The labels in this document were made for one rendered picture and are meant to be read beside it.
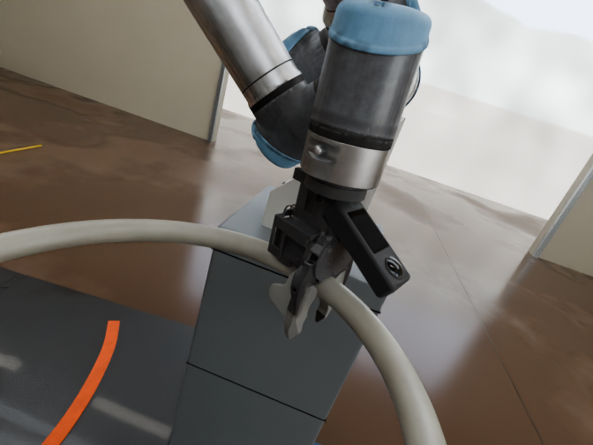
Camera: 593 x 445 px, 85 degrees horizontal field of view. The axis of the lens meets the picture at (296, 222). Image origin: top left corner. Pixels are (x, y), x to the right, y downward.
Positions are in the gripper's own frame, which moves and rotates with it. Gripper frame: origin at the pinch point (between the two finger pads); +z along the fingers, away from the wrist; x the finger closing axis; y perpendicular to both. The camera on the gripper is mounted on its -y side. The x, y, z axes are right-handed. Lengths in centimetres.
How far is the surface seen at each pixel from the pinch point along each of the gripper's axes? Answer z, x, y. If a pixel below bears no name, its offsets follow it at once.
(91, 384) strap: 84, 7, 75
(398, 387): -7.6, 6.4, -14.0
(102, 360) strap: 84, 1, 83
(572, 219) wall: 61, -513, -22
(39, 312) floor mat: 82, 14, 119
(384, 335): -8.3, 2.7, -10.1
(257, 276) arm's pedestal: 13.2, -14.2, 25.4
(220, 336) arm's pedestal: 33.6, -10.5, 30.3
